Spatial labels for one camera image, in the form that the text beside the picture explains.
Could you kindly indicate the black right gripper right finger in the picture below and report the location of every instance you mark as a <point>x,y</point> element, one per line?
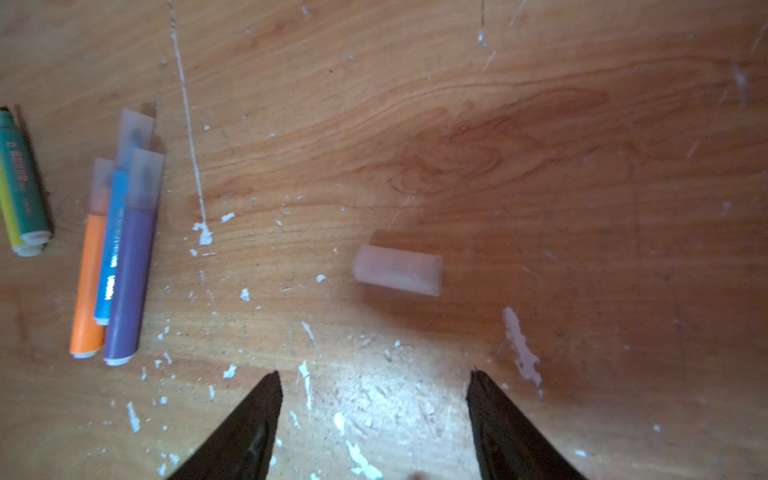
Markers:
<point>508,445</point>

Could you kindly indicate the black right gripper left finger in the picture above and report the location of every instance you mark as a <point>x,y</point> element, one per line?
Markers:
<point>241,447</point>

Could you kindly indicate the orange pen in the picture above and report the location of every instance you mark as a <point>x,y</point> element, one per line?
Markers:
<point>87,335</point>

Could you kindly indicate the purple pen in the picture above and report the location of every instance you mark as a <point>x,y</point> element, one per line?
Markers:
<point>134,257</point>

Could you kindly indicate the blue pen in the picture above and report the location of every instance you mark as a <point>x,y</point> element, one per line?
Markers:
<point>135,132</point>

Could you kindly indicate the clear pen cap on table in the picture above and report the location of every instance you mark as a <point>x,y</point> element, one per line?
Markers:
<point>402,270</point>

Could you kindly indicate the yellow pen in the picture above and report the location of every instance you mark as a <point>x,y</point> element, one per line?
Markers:
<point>19,247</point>

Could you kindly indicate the green pen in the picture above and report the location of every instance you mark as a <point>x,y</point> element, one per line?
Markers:
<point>25,189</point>

